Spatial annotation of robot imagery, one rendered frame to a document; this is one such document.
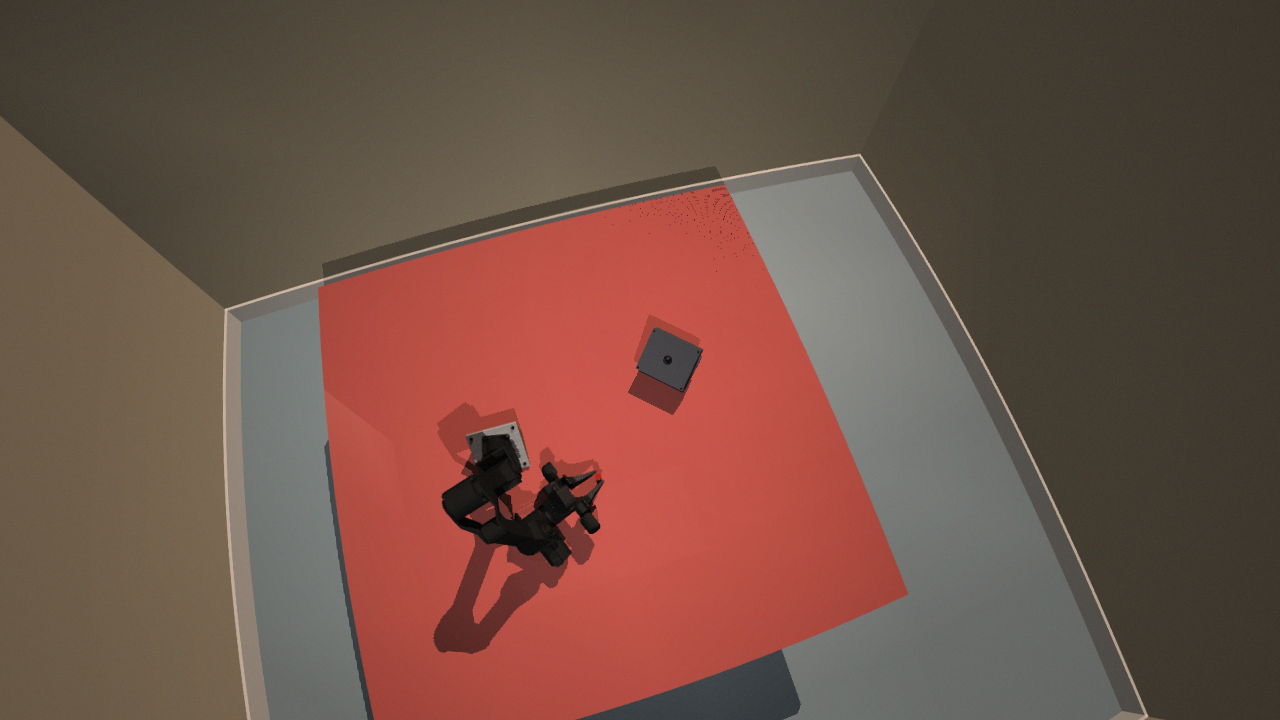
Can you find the dark grey sloped panel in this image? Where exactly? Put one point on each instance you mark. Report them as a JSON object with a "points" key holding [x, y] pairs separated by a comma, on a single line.
{"points": [[669, 359]]}

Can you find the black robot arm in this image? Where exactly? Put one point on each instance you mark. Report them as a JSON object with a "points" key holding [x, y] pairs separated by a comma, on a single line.
{"points": [[500, 470]]}

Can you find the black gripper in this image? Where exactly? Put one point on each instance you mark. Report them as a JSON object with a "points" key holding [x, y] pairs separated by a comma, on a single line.
{"points": [[582, 508]]}

